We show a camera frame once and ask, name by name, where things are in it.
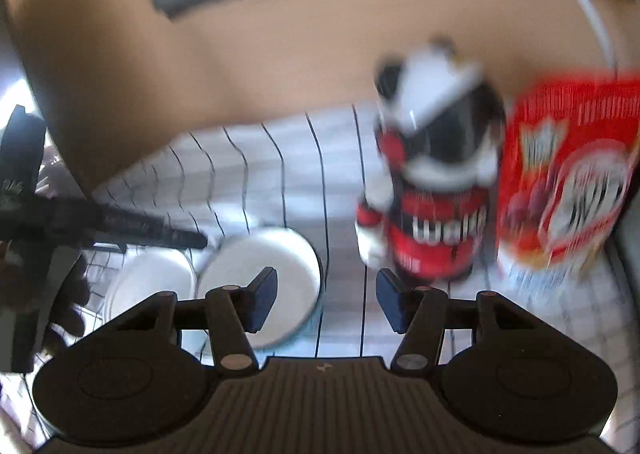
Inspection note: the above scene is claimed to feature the red cereal bag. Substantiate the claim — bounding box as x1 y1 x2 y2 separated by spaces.
494 75 640 307

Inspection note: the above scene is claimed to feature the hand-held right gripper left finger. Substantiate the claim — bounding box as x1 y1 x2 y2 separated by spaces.
107 266 280 377

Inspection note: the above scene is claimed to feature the blue bowl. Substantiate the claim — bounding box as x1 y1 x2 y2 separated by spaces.
196 228 323 351

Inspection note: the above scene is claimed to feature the tall white bowl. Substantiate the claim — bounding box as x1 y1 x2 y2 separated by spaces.
104 251 199 332

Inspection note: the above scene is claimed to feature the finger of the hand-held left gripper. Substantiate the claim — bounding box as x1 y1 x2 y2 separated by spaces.
92 201 210 251

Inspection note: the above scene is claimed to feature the red black panda figure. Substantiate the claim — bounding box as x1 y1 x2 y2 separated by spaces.
355 38 507 283

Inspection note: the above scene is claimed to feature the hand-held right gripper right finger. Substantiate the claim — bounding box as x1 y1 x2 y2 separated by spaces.
375 268 546 376

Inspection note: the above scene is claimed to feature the person's left hand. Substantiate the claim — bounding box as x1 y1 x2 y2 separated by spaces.
47 253 94 337

